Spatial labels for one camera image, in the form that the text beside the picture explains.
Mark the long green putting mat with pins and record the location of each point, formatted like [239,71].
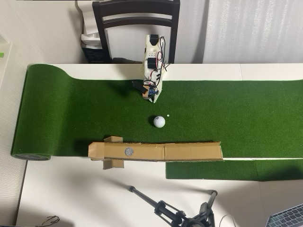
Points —
[71,113]

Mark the dark blue white box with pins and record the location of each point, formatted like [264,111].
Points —
[93,54]

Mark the black tripod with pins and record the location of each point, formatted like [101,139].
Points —
[165,210]

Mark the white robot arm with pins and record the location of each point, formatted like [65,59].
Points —
[151,53]

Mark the white golf ball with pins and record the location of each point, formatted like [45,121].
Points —
[159,121]

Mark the cardboard barrier with hole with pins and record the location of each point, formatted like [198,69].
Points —
[184,153]

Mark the white foam packaging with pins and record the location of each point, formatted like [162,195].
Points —
[87,19]

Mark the translucent plastic storage box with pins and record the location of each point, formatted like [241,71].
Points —
[7,68]

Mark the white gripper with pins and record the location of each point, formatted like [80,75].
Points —
[157,94]

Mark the wrist camera with cardboard mount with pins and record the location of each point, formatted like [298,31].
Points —
[151,91]

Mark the dark brown wooden chair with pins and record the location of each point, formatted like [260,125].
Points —
[135,7]

